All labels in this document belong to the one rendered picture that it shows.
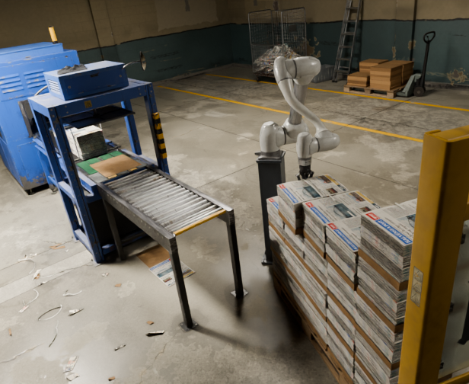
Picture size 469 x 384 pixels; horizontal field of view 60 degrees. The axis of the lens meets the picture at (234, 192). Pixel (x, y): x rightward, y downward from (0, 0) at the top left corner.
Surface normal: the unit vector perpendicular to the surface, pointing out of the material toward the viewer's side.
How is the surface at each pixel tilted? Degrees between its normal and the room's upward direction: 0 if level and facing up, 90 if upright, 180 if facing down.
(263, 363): 0
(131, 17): 90
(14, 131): 90
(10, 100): 90
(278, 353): 0
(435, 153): 90
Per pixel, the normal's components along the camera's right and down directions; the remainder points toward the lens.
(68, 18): 0.61, 0.29
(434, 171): -0.94, 0.23
